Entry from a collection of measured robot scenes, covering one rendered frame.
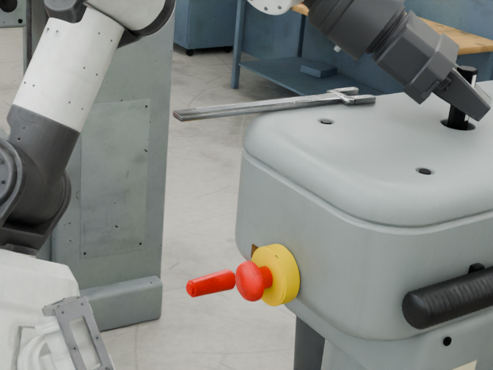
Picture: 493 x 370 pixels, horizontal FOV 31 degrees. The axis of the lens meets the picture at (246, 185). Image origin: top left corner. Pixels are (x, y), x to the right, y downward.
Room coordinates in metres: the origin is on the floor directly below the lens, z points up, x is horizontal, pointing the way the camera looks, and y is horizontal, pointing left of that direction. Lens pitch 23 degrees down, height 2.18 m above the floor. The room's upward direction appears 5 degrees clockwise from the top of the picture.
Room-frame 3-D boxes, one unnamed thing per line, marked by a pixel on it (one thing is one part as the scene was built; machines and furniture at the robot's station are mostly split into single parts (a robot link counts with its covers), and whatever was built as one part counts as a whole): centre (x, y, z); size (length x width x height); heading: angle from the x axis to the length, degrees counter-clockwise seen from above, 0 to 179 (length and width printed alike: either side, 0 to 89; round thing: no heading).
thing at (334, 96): (0.90, -0.02, 1.89); 0.24 x 0.04 x 0.01; 124
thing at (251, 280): (0.76, -0.02, 1.76); 0.04 x 0.03 x 0.04; 36
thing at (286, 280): (0.77, -0.04, 1.76); 0.06 x 0.02 x 0.06; 36
